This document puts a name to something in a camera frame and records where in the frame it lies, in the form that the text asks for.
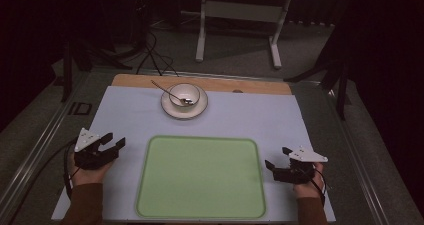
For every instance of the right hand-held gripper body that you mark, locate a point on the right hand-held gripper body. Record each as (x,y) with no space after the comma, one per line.
(296,173)

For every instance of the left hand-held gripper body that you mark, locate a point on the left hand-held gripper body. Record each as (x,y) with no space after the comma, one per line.
(93,158)

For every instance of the person's left hand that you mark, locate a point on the person's left hand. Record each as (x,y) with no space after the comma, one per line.
(87,176)

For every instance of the person's right hand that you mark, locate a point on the person's right hand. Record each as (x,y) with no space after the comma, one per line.
(308,190)

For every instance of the pale blue table mat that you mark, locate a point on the pale blue table mat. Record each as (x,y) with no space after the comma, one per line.
(126,118)

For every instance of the metal spoon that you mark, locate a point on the metal spoon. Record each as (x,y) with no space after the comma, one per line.
(166,91)

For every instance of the green tray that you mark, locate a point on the green tray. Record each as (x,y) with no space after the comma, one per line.
(200,178)

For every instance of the white saucer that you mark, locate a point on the white saucer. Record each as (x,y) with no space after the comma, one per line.
(185,113)

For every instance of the white bowl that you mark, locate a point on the white bowl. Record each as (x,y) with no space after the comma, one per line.
(178,92)

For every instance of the black tripod stand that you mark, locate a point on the black tripod stand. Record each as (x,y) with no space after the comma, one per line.
(340,81)

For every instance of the black rectangular floor bracket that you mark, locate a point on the black rectangular floor bracket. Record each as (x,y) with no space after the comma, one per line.
(80,108)

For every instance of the aluminium frame rail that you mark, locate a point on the aluminium frame rail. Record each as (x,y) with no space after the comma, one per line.
(356,158)
(36,151)

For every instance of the white metal desk frame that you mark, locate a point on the white metal desk frame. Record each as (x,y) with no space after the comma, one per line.
(240,11)

